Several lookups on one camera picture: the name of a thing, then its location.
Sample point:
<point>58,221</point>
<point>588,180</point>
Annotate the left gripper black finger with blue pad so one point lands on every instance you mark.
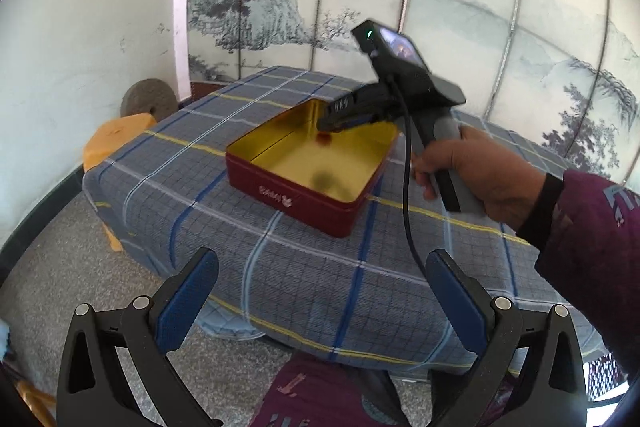
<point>93,389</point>
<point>550,390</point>

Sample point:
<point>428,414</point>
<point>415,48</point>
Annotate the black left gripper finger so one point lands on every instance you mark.
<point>336,119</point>
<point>350,99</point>

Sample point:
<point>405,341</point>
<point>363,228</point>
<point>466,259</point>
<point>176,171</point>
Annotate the red tomato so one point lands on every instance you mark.
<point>324,138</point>

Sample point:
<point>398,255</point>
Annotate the purple sleeve forearm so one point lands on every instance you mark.
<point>587,231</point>

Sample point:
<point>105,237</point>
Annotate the person's right hand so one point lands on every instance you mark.
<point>506,185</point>

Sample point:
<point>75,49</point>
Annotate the red gold tin box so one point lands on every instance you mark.
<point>281,164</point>

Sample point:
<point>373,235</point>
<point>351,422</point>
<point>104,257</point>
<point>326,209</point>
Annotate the blue plaid tablecloth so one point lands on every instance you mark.
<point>360,300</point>

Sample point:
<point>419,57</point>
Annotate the painted folding screen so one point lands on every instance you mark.
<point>561,73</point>

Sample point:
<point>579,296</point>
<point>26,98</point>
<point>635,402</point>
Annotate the round grey millstone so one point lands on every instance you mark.
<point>149,96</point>

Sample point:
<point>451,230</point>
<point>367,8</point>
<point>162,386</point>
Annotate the orange plastic stool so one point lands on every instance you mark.
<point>112,136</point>

